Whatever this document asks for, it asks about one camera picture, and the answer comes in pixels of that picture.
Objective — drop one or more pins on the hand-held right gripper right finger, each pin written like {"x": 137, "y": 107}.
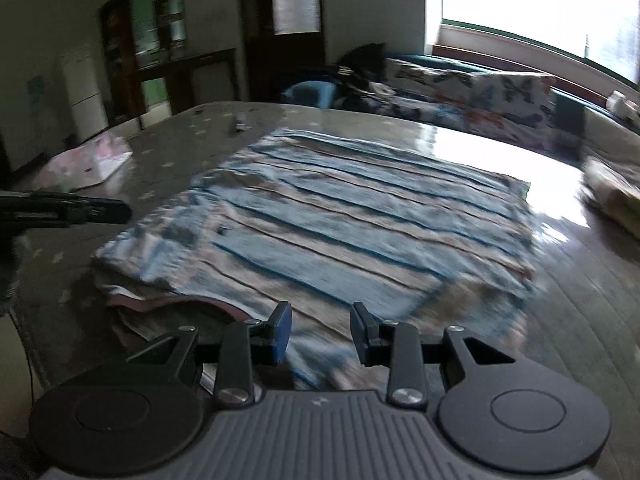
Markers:
{"x": 362, "y": 335}

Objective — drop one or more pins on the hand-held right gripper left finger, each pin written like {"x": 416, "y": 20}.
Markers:
{"x": 280, "y": 332}

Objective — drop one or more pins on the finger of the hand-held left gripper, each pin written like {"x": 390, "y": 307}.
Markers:
{"x": 75, "y": 210}

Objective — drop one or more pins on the striped blue beige towel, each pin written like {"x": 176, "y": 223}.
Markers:
{"x": 325, "y": 230}

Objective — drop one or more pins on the pink plastic bag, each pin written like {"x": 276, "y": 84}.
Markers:
{"x": 85, "y": 162}

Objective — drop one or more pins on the white refrigerator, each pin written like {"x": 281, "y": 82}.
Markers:
{"x": 85, "y": 95}

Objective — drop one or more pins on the dark wooden side cabinet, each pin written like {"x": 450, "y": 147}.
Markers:
{"x": 200, "y": 80}

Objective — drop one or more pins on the glass display cabinet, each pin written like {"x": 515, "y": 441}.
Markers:
{"x": 145, "y": 40}

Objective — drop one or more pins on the pen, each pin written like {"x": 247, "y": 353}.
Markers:
{"x": 240, "y": 124}

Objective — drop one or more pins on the blue chair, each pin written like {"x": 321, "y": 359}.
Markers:
{"x": 310, "y": 94}

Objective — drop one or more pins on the butterfly print blanket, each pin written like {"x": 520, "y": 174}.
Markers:
{"x": 425, "y": 90}

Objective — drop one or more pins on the black bag on sofa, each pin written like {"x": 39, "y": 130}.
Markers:
{"x": 360, "y": 65}

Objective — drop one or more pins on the large butterfly print pillow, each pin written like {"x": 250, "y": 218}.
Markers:
{"x": 510, "y": 105}

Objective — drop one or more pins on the dark wooden glass door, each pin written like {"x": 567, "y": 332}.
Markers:
{"x": 290, "y": 25}

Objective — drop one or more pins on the folded beige green cloth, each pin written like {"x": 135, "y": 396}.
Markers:
{"x": 615, "y": 200}

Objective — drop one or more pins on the teal sofa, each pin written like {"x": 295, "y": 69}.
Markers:
{"x": 570, "y": 105}

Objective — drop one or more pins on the white plush toy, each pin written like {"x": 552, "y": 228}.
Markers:
{"x": 622, "y": 102}

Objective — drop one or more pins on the green framed window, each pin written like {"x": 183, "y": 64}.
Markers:
{"x": 540, "y": 5}

